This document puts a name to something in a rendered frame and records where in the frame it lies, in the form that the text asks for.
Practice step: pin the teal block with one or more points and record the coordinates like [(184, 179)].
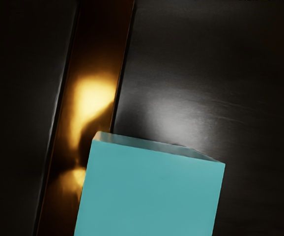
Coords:
[(147, 191)]

